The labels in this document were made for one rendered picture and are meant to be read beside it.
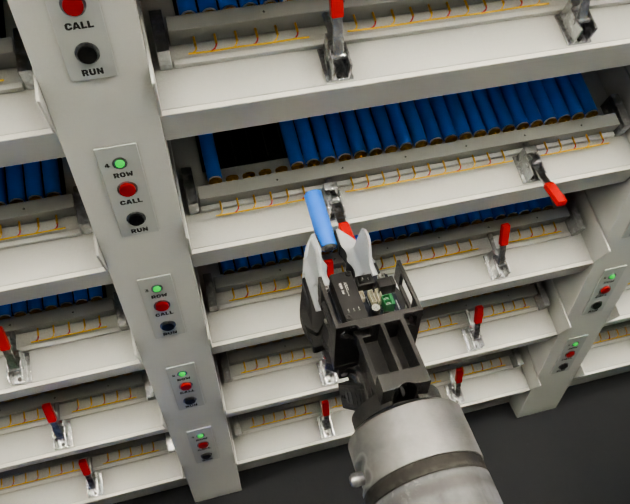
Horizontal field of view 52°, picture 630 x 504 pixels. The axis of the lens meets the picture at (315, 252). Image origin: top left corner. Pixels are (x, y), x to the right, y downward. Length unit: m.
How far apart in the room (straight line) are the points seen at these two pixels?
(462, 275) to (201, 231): 0.42
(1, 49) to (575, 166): 0.69
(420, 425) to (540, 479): 1.01
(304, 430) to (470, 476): 0.84
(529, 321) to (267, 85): 0.74
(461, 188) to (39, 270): 0.52
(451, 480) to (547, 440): 1.06
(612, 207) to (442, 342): 0.36
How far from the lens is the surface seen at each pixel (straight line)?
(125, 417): 1.11
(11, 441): 1.15
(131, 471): 1.28
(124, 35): 0.59
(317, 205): 0.64
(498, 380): 1.37
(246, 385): 1.09
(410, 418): 0.46
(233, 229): 0.77
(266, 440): 1.27
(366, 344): 0.51
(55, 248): 0.80
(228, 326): 0.93
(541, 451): 1.48
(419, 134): 0.84
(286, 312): 0.93
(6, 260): 0.81
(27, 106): 0.67
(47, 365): 0.95
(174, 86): 0.65
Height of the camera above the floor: 1.28
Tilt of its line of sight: 48 degrees down
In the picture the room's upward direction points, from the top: straight up
